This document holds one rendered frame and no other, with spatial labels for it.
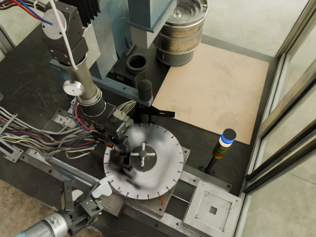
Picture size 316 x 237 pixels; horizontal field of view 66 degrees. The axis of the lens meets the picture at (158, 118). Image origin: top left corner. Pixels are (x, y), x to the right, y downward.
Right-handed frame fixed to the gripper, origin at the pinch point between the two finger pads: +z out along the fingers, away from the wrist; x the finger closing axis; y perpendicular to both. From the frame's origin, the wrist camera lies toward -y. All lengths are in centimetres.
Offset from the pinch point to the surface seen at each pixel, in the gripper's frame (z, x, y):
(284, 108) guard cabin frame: 55, 45, 29
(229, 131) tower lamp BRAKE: 25.8, 35.8, 20.6
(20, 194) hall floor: 17, -110, -74
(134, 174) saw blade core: 12.2, 1.6, 2.6
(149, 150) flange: 21.0, 8.7, 0.1
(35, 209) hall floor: 19, -108, -56
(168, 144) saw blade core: 28.0, 12.2, 3.4
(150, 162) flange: 18.0, 6.7, 4.0
